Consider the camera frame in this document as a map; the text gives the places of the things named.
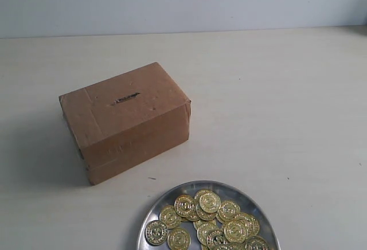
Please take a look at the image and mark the brown cardboard slotted box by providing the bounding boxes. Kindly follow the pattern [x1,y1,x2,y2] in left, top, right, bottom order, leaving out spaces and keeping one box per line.
[59,62,191,185]

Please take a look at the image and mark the gold coin top centre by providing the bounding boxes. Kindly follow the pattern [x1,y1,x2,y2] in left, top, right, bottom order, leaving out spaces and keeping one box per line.
[199,192,221,213]

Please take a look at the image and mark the gold coin top left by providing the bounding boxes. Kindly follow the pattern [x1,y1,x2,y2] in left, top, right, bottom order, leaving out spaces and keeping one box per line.
[174,194,196,217]

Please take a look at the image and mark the gold coin upper left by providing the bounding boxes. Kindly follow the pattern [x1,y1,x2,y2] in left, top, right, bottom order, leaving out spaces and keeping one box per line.
[159,205,181,229]

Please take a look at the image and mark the gold coin right of top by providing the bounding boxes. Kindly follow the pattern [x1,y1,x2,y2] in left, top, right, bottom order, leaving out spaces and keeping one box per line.
[217,200,240,223]

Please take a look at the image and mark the round steel plate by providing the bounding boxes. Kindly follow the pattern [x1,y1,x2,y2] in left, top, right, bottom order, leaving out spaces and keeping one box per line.
[136,180,280,249]

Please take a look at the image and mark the gold coin far left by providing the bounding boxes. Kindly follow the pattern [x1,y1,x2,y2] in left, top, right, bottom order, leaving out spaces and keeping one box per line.
[145,220,168,246]

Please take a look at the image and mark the gold coin lower left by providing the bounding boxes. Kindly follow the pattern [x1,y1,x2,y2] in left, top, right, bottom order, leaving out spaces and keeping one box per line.
[167,228,191,250]

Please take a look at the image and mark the gold coin centre right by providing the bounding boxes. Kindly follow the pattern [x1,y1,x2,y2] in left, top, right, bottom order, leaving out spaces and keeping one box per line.
[223,220,248,243]

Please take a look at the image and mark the dark faced gold coin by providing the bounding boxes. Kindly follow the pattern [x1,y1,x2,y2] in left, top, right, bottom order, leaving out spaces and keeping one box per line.
[206,229,228,249]

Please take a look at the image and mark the gold coin bottom right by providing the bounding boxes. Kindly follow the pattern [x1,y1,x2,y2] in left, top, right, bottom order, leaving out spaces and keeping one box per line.
[244,236,270,250]

